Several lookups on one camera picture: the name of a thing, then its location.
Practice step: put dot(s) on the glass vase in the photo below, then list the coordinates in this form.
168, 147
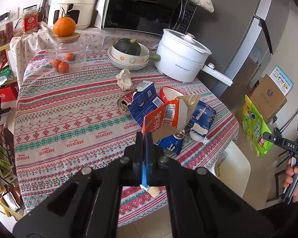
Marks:
43, 10

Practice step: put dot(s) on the cardboard box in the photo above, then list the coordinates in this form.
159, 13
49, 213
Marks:
268, 99

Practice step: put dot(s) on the clear jar with red contents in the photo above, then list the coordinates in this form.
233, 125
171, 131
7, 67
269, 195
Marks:
5, 33

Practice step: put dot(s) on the white ceramic bowl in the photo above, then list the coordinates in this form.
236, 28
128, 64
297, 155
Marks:
129, 68
111, 58

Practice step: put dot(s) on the black microwave oven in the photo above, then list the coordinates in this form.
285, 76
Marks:
139, 5

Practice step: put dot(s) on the beige paper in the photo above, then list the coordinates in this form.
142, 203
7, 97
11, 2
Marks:
125, 79

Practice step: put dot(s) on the red box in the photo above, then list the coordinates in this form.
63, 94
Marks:
3, 93

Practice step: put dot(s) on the large orange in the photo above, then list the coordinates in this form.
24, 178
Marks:
64, 26

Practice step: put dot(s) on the dark green pumpkin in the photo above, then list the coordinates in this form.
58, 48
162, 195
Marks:
126, 47

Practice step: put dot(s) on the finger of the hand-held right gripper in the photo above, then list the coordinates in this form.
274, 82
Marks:
270, 138

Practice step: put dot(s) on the red and white paper bowl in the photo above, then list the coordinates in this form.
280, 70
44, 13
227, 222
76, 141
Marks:
170, 94

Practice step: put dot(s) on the white electric cooking pot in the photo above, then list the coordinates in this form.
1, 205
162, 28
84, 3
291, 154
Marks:
178, 62

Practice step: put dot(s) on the red label jar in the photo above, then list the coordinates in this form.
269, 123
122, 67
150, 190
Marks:
29, 21

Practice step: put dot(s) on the white plastic bin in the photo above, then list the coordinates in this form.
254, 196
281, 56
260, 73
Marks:
236, 171

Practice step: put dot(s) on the blue carton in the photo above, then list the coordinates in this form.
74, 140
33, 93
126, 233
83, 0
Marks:
144, 104
203, 115
171, 146

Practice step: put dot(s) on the green and white bag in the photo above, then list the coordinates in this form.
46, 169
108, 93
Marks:
0, 75

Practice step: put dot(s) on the grey refrigerator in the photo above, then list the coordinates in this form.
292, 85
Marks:
226, 29

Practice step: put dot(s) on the green snack packet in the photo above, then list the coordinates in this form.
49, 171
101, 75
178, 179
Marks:
255, 129

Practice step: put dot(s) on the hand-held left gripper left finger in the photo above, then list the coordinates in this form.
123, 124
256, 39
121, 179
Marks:
138, 153

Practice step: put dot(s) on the small orange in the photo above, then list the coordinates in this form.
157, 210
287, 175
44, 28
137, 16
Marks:
55, 63
69, 56
63, 67

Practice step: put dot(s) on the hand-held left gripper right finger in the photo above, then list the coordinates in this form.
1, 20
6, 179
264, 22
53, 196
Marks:
151, 153

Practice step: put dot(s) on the glass jar with wooden lid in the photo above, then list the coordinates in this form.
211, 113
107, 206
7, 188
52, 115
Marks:
77, 47

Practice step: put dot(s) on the person's dark clothing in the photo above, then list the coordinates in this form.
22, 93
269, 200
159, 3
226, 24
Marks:
275, 210

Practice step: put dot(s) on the white wrapper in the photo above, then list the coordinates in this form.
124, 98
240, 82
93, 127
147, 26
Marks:
198, 135

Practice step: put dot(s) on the orange red snack packet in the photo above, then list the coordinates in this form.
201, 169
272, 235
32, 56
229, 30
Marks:
164, 119

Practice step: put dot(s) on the blue and white box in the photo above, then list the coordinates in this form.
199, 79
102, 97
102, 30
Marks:
283, 79

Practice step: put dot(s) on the red drink can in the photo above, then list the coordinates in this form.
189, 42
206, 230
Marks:
124, 105

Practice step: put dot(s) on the white cherry print cloth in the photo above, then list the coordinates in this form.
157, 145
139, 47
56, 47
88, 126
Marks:
29, 44

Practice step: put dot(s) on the striped patterned tablecloth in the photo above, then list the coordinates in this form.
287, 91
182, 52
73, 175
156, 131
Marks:
64, 119

